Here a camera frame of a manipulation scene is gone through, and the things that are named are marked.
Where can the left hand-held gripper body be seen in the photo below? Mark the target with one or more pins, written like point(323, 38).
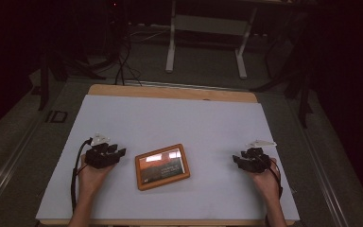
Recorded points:
point(100, 157)

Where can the person's left hand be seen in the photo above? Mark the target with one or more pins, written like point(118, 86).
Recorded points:
point(91, 178)

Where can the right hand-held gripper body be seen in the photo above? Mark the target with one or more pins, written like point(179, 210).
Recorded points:
point(256, 159)

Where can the person's right hand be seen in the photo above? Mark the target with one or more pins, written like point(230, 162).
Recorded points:
point(266, 186)

